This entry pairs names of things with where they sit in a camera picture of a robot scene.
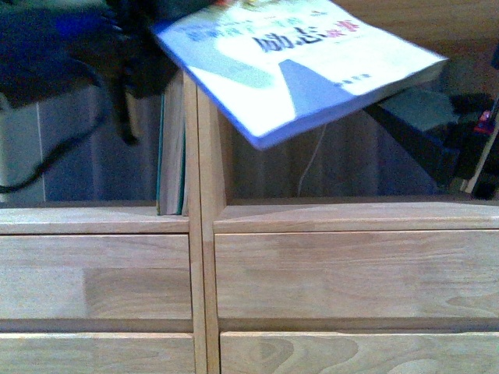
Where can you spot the wooden shelf cabinet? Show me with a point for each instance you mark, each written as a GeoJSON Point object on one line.
{"type": "Point", "coordinates": [218, 215]}
{"type": "Point", "coordinates": [116, 217]}

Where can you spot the green cover book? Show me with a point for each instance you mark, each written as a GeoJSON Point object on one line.
{"type": "Point", "coordinates": [172, 150]}

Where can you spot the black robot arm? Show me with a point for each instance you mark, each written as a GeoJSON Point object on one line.
{"type": "Point", "coordinates": [42, 43]}

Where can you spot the grey curtain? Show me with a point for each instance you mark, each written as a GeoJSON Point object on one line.
{"type": "Point", "coordinates": [351, 157]}

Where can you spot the upper left wooden drawer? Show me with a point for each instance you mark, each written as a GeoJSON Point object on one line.
{"type": "Point", "coordinates": [95, 277]}

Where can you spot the upper right wooden drawer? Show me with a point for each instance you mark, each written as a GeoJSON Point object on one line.
{"type": "Point", "coordinates": [370, 274]}

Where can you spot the lower right wooden drawer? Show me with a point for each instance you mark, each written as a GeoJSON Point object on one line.
{"type": "Point", "coordinates": [314, 352]}

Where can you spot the white blue cover book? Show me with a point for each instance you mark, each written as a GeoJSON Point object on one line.
{"type": "Point", "coordinates": [282, 68]}

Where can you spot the left wooden shelf cabinet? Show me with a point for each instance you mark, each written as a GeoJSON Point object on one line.
{"type": "Point", "coordinates": [116, 217]}

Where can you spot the right wooden shelf cabinet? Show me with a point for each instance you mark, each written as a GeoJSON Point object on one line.
{"type": "Point", "coordinates": [218, 215]}

